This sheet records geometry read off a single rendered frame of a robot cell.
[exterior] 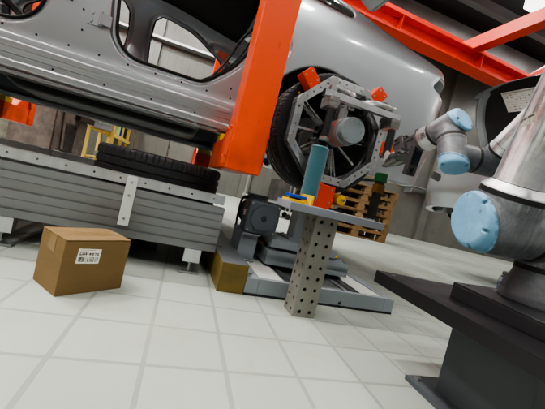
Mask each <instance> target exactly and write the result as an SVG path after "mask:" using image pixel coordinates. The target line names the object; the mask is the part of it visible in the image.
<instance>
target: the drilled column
mask: <svg viewBox="0 0 545 409"><path fill-rule="evenodd" d="M338 222H339V221H338V220H334V219H330V218H326V217H321V216H316V215H313V214H309V213H307V216H306V220H305V223H304V227H303V232H302V236H301V239H300V242H299V245H298V251H297V255H296V258H295V262H294V267H293V271H292V274H291V278H290V284H289V287H288V291H287V293H286V297H285V302H284V307H285V309H286V310H287V311H288V313H289V314H290V315H291V316H296V317H303V318H310V319H314V316H315V310H316V307H317V304H318V300H319V297H320V292H321V288H322V285H323V281H324V275H325V272H326V269H327V266H328V260H329V257H330V253H331V250H332V246H333V241H334V238H335V234H336V231H337V225H338Z"/></svg>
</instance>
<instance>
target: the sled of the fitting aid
mask: <svg viewBox="0 0 545 409"><path fill-rule="evenodd" d="M255 254H256V255H257V256H258V257H259V258H260V259H261V260H262V261H263V262H264V263H265V264H267V265H274V266H279V267H280V266H281V267H286V268H291V269H292V268H293V267H294V262H295V258H296V255H297V252H295V251H290V250H285V249H281V248H273V247H270V246H269V245H268V244H267V243H265V242H264V241H263V240H262V239H261V238H260V237H258V239H257V243H256V246H255ZM348 268H349V265H348V264H346V263H345V262H344V261H342V259H341V258H337V256H336V258H335V259H333V258H329V260H328V266H327V269H326V272H325V274H327V275H331V276H336V277H337V276H338V277H343V278H346V275H347V272H348Z"/></svg>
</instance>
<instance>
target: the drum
mask: <svg viewBox="0 0 545 409"><path fill-rule="evenodd" d="M364 132H365V128H364V125H363V122H362V121H361V120H360V119H359V118H355V117H351V118H350V117H346V118H340V119H338V120H334V121H332V124H331V127H330V131H329V134H328V141H326V142H327V143H328V144H329V145H331V146H333V147H342V146H349V145H352V144H357V143H358V142H359V141H360V140H361V139H362V138H363V136H364Z"/></svg>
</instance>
